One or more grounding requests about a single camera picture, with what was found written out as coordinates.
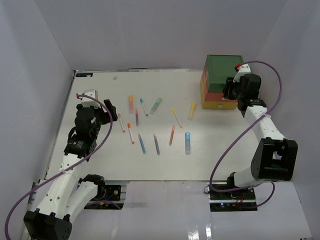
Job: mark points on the green cap highlighter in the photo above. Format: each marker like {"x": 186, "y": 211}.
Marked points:
{"x": 156, "y": 105}

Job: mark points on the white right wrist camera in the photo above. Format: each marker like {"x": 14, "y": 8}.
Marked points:
{"x": 241, "y": 70}

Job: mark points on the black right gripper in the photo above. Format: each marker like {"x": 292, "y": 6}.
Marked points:
{"x": 227, "y": 90}

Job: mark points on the orange cap highlighter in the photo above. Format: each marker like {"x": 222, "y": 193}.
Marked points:
{"x": 131, "y": 104}

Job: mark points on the pink translucent gel pen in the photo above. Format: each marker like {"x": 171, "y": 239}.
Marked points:
{"x": 136, "y": 117}

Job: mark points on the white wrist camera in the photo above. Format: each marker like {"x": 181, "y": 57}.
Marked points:
{"x": 89, "y": 98}
{"x": 241, "y": 70}

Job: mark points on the purple gel pen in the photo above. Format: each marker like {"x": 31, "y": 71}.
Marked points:
{"x": 156, "y": 144}

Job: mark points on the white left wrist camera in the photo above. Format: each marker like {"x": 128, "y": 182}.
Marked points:
{"x": 89, "y": 98}

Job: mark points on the red gel pen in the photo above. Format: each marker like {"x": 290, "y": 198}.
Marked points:
{"x": 172, "y": 135}

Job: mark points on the pink cap marker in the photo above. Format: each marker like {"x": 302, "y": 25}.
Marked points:
{"x": 121, "y": 123}

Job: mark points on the blue cap highlighter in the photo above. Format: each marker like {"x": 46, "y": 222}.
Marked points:
{"x": 187, "y": 138}

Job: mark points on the blue label sticker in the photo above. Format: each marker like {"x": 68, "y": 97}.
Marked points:
{"x": 83, "y": 75}

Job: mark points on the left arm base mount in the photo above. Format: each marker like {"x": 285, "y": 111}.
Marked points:
{"x": 111, "y": 198}

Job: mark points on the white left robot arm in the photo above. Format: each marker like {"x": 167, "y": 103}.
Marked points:
{"x": 68, "y": 194}

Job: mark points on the yellow cap highlighter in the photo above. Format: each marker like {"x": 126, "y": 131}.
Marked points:
{"x": 191, "y": 111}

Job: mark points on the yellow cap marker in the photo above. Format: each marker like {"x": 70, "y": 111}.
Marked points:
{"x": 177, "y": 118}

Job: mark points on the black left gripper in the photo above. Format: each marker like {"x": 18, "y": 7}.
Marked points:
{"x": 106, "y": 117}

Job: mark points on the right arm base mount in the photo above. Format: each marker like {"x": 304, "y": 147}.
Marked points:
{"x": 235, "y": 201}

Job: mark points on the blue gel pen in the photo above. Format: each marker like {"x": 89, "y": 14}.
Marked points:
{"x": 141, "y": 143}

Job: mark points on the teal cap marker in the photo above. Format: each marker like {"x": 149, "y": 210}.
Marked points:
{"x": 144, "y": 107}

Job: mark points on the green drawer box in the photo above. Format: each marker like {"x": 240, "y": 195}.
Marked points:
{"x": 218, "y": 68}

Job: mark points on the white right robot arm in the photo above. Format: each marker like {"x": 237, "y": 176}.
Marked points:
{"x": 275, "y": 157}

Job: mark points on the orange cap marker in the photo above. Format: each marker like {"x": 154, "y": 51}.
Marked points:
{"x": 130, "y": 133}

